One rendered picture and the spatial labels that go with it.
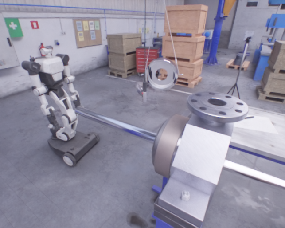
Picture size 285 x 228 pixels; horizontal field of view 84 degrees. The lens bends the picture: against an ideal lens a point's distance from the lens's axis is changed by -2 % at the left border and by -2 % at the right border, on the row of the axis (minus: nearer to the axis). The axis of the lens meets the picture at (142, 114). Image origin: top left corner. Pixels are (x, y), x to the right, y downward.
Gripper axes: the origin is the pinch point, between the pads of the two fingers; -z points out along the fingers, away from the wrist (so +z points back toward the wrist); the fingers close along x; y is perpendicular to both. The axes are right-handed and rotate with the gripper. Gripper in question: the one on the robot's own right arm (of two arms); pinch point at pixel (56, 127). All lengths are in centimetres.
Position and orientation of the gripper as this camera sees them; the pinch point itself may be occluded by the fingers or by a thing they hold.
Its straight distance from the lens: 231.9
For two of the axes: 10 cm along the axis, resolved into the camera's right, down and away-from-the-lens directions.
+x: 9.0, 0.3, -4.4
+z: -1.8, -8.9, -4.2
